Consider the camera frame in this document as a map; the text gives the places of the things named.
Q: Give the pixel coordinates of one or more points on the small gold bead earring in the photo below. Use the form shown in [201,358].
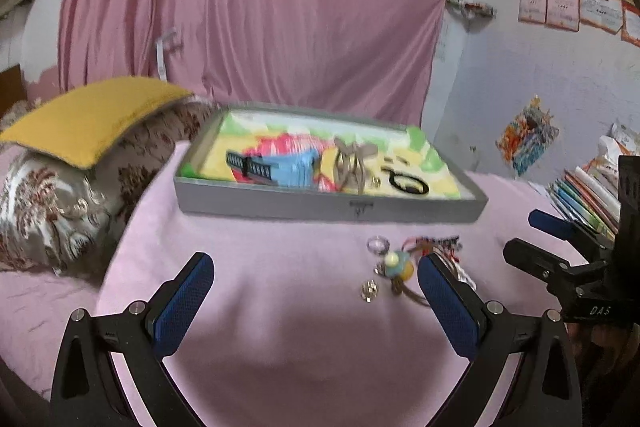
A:
[369,291]

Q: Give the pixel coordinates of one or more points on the floral patterned pillow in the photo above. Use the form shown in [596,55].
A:
[69,221]

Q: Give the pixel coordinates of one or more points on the pink bed sheet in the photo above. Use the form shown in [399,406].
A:
[284,337]

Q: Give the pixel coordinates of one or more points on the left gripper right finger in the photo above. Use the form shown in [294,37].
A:
[544,386]

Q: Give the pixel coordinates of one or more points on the pink curtain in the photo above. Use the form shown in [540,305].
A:
[370,58]

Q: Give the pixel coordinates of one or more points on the yellow pillow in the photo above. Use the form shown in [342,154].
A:
[81,125]

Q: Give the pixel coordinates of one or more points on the brown wooden headboard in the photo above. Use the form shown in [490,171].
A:
[11,88]

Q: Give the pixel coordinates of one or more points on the yellow green flower charm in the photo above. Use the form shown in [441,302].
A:
[396,265]

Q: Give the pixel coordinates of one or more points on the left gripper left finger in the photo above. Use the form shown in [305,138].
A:
[87,390]

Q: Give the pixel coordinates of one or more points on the curtain tieback hook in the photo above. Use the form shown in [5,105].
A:
[472,10]

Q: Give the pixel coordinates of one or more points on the beige hair claw clip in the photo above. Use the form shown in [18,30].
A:
[349,170]

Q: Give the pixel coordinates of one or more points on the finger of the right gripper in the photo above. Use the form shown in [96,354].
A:
[573,232]
[563,281]

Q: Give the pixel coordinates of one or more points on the stack of books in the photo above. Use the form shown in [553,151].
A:
[587,197]

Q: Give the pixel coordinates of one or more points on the grey jewelry tray box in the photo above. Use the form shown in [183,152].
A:
[266,202]

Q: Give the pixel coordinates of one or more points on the cartoon bear towel liner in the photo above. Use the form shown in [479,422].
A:
[407,165]

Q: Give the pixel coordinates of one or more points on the blue smart watch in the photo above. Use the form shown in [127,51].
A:
[289,170]

